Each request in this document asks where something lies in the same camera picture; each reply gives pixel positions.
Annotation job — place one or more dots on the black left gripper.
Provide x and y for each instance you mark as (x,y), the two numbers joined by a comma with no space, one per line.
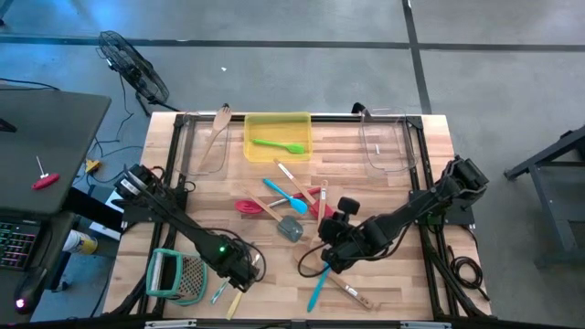
(240,265)

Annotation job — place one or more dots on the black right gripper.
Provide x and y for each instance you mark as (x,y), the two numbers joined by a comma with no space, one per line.
(345,244)

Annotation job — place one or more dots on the wooden slotted spoon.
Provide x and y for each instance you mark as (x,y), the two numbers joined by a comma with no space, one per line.
(323,201)

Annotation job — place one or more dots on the long blue silicone spatula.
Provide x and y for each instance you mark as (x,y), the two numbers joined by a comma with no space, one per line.
(317,290)

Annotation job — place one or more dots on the green silicone spatula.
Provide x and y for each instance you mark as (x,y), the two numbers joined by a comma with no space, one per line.
(292,147)

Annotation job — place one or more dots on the wooden fork spoon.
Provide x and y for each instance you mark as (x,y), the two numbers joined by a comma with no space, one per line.
(222,119)

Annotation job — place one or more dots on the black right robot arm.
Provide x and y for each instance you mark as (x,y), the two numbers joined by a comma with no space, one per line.
(411,210)

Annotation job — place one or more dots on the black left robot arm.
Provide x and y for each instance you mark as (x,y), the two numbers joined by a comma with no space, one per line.
(183,224)

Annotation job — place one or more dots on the teal framed grater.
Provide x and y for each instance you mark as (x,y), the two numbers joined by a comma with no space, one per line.
(192,276)

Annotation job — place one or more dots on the short blue silicone spatula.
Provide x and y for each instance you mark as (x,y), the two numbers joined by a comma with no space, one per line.
(299,206)

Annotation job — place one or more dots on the clear plastic bin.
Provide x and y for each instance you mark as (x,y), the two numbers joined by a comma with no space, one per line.
(192,146)
(397,137)

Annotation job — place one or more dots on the yellow translucent plastic bin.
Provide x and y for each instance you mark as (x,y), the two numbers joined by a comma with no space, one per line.
(274,128)

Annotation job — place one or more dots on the black table clamp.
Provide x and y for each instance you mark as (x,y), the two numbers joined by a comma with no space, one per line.
(358,108)

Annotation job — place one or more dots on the white and yellow can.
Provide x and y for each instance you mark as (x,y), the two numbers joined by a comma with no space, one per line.
(82,243)

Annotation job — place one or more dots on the black box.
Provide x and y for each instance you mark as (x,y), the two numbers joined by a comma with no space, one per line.
(91,208)

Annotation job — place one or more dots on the small yellow floor item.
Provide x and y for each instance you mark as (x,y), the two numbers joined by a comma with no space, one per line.
(93,166)

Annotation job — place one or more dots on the black computer mouse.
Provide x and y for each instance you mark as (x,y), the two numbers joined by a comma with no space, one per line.
(27,292)

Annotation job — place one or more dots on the dark metal bench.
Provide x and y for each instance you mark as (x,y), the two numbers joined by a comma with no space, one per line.
(544,153)

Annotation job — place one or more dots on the backlit keyboard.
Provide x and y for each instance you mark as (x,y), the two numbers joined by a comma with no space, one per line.
(16,247)

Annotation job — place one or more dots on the black floor fan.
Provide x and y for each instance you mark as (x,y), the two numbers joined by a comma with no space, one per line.
(137,75)

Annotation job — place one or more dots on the black desk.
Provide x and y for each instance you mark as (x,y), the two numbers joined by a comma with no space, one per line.
(55,137)

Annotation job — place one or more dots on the black desk item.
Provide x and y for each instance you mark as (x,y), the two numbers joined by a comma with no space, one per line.
(8,125)

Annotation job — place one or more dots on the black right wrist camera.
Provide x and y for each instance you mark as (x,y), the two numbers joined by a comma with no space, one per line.
(349,205)

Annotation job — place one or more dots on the silver metal bracket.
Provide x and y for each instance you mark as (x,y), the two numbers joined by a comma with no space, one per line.
(425,325)
(169,324)

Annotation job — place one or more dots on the black aluminium rig frame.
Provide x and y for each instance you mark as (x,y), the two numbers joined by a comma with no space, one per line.
(333,118)

